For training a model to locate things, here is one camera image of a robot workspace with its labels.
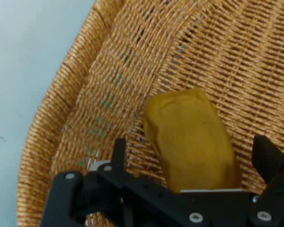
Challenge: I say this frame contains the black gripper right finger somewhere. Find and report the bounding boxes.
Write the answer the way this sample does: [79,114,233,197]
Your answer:
[248,134,284,227]

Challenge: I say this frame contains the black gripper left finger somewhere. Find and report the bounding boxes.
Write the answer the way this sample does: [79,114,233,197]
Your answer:
[39,138,142,227]

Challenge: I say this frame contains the yellow toy potato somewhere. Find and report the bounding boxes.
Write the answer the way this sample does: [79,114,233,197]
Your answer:
[142,87,242,192]

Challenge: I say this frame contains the woven wicker basket with handles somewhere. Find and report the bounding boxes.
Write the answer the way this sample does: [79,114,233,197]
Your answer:
[16,0,284,227]

